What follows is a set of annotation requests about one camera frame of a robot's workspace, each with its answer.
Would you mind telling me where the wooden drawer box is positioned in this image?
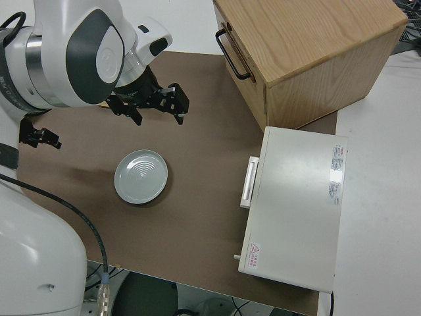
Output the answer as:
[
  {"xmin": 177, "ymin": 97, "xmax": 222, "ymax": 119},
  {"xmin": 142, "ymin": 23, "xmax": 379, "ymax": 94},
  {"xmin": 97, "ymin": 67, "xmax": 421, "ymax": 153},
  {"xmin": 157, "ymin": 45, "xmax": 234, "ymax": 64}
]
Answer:
[{"xmin": 212, "ymin": 0, "xmax": 409, "ymax": 130}]

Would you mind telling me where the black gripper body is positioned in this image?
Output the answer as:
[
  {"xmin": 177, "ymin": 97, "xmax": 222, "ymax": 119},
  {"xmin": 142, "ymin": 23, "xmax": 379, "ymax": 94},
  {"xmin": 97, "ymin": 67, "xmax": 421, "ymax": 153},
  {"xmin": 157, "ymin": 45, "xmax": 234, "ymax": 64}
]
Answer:
[
  {"xmin": 18, "ymin": 117, "xmax": 37, "ymax": 147},
  {"xmin": 113, "ymin": 65, "xmax": 164, "ymax": 110}
]

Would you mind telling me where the white toaster oven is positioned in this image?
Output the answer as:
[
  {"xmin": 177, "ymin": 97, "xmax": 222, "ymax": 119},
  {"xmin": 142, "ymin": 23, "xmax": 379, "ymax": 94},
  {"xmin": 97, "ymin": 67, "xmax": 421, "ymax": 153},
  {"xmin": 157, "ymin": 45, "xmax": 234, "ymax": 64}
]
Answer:
[{"xmin": 237, "ymin": 126, "xmax": 349, "ymax": 294}]

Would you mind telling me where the black metal drawer handle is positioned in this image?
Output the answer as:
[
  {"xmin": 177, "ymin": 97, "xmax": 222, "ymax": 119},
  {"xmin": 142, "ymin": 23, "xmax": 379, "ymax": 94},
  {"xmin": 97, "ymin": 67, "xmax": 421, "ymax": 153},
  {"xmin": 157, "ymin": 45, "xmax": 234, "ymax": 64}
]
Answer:
[{"xmin": 214, "ymin": 28, "xmax": 253, "ymax": 81}]

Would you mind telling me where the gray round plate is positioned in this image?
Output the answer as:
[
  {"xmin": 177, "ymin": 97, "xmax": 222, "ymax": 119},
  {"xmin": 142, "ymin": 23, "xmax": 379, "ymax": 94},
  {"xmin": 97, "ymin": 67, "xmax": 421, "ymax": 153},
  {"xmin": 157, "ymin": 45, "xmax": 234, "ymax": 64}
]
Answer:
[{"xmin": 113, "ymin": 149, "xmax": 170, "ymax": 205}]

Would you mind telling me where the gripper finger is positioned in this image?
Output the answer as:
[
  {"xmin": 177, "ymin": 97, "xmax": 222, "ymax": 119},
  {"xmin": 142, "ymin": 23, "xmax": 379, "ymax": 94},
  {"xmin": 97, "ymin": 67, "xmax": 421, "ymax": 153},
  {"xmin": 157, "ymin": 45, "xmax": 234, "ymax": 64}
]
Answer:
[
  {"xmin": 157, "ymin": 83, "xmax": 191, "ymax": 126},
  {"xmin": 33, "ymin": 126, "xmax": 61, "ymax": 142},
  {"xmin": 34, "ymin": 135, "xmax": 63, "ymax": 150},
  {"xmin": 105, "ymin": 93, "xmax": 143, "ymax": 126}
]

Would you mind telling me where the silver cable connector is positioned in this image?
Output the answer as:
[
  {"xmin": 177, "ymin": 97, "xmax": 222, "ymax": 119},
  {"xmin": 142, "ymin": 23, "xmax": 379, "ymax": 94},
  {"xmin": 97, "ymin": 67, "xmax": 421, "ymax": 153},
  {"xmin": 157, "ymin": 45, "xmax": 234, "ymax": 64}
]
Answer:
[{"xmin": 96, "ymin": 272, "xmax": 113, "ymax": 316}]

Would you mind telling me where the black cable loop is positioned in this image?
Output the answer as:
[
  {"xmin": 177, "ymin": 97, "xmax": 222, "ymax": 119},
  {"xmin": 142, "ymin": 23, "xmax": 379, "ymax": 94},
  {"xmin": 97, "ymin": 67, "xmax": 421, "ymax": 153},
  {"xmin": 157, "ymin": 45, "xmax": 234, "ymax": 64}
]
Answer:
[{"xmin": 0, "ymin": 11, "xmax": 28, "ymax": 43}]

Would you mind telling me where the white oven door handle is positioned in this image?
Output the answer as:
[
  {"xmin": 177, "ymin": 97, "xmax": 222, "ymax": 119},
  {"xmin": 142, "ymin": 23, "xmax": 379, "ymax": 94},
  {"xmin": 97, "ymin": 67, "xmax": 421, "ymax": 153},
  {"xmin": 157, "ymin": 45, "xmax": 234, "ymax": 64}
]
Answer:
[{"xmin": 239, "ymin": 155, "xmax": 261, "ymax": 209}]

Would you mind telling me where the black round stool seat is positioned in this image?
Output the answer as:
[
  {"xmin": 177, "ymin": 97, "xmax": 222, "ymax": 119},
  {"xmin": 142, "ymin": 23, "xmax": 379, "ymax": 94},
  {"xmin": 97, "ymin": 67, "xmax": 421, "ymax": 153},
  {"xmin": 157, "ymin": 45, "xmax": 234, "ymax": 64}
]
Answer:
[{"xmin": 111, "ymin": 272, "xmax": 180, "ymax": 316}]

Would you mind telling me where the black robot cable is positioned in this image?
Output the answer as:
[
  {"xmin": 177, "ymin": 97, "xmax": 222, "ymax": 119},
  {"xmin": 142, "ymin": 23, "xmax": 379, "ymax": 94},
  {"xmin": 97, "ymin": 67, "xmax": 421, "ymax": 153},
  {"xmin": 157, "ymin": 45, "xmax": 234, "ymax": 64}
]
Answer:
[{"xmin": 0, "ymin": 173, "xmax": 110, "ymax": 275}]

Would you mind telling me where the brown table mat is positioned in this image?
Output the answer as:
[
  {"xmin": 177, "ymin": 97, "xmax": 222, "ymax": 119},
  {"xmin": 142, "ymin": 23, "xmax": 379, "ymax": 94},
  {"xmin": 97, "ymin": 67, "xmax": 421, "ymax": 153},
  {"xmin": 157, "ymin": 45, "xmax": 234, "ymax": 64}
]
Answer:
[{"xmin": 16, "ymin": 51, "xmax": 339, "ymax": 316}]

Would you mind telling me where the dark cable bundle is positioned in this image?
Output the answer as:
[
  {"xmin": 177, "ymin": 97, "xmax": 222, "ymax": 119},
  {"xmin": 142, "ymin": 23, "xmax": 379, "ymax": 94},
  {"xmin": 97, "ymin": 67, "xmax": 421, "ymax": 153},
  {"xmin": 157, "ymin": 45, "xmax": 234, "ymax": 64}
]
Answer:
[{"xmin": 395, "ymin": 0, "xmax": 421, "ymax": 59}]

